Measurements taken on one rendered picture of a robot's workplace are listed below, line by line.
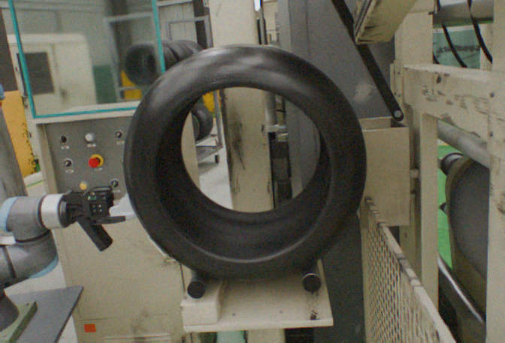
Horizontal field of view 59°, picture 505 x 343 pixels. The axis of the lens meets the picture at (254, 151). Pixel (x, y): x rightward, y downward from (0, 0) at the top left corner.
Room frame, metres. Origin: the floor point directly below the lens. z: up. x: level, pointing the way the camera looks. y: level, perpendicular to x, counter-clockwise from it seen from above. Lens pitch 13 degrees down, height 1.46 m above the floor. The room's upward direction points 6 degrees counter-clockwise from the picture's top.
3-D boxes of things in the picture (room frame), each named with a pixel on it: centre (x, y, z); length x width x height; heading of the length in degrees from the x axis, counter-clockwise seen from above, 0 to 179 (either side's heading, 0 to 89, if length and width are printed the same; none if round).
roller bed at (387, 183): (1.34, -0.38, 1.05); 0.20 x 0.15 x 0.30; 175
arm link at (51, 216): (1.12, 0.52, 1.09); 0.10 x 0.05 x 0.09; 175
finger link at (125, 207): (1.09, 0.34, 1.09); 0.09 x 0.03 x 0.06; 85
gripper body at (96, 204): (1.11, 0.44, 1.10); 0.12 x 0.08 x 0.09; 85
